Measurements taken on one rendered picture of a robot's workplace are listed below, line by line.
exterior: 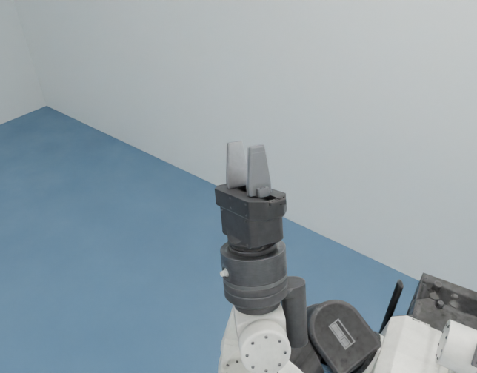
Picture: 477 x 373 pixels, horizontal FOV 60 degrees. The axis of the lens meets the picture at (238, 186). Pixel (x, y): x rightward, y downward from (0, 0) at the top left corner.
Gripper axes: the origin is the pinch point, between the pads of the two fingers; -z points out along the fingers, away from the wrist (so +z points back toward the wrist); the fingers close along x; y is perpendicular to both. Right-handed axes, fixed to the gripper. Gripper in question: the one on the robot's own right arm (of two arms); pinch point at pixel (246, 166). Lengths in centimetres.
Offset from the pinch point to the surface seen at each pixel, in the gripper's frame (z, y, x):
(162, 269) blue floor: 93, -38, -176
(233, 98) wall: -2, -99, -183
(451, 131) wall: 18, -146, -70
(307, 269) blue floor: 99, -113, -134
